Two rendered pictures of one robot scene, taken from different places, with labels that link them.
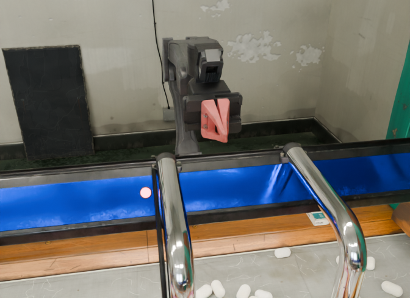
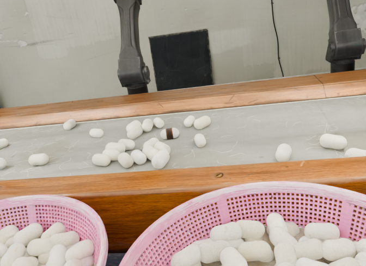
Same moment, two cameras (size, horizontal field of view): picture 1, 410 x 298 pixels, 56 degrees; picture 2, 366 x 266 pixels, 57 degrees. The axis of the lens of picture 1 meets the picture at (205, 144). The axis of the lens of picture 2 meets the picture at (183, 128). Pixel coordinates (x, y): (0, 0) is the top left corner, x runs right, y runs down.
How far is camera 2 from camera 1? 0.43 m
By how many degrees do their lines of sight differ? 20
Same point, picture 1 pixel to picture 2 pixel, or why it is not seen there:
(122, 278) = (302, 106)
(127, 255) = (302, 91)
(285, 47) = not seen: outside the picture
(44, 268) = (224, 101)
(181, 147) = (338, 25)
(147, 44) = (264, 23)
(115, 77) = (236, 55)
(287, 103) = not seen: outside the picture
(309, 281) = not seen: outside the picture
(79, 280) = (258, 108)
